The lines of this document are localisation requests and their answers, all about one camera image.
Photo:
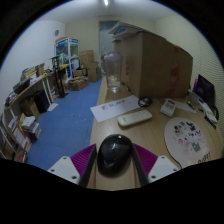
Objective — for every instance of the round wall clock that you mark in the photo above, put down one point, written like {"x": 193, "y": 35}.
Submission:
{"x": 56, "y": 32}

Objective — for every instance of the open low cardboard box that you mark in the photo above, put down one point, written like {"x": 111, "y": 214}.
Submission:
{"x": 78, "y": 83}

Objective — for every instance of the grey door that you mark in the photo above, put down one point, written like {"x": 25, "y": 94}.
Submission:
{"x": 106, "y": 35}

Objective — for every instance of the wooden side desk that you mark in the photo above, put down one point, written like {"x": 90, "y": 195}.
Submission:
{"x": 31, "y": 85}

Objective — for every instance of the black marker pen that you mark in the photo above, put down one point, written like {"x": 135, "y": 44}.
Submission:
{"x": 210, "y": 121}

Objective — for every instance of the stacked cardboard boxes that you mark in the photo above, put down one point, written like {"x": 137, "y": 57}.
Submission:
{"x": 90, "y": 66}

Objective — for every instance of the dark tablet screen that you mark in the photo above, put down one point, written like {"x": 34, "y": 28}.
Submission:
{"x": 204, "y": 89}

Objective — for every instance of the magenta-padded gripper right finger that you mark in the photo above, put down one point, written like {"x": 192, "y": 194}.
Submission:
{"x": 145, "y": 160}

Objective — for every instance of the cluttered shelf unit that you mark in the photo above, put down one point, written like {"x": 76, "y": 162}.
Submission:
{"x": 18, "y": 135}

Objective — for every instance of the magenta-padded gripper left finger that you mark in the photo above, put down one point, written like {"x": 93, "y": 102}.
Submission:
{"x": 83, "y": 160}

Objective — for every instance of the ceiling light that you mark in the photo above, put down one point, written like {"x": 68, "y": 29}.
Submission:
{"x": 106, "y": 2}

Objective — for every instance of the glass-fronted claw machine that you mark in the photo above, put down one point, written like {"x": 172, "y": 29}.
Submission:
{"x": 66, "y": 53}

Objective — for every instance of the white paper sheet with writing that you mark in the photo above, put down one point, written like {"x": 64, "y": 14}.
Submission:
{"x": 113, "y": 108}

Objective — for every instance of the dark brown cardboard box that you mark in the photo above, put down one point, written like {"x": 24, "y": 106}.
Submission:
{"x": 185, "y": 71}

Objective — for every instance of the black floor stand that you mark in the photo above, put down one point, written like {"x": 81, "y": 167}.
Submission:
{"x": 59, "y": 78}

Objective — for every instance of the cream remote control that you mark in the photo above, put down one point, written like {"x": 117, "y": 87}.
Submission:
{"x": 135, "y": 118}

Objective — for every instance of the round white printed mouse pad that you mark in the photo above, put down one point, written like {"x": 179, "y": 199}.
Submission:
{"x": 186, "y": 141}

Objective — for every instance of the large brown cardboard box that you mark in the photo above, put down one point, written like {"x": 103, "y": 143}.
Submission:
{"x": 150, "y": 65}

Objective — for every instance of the clear glass jar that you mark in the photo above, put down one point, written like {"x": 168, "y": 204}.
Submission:
{"x": 112, "y": 71}

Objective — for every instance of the black computer mouse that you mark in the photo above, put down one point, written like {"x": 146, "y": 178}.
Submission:
{"x": 114, "y": 153}

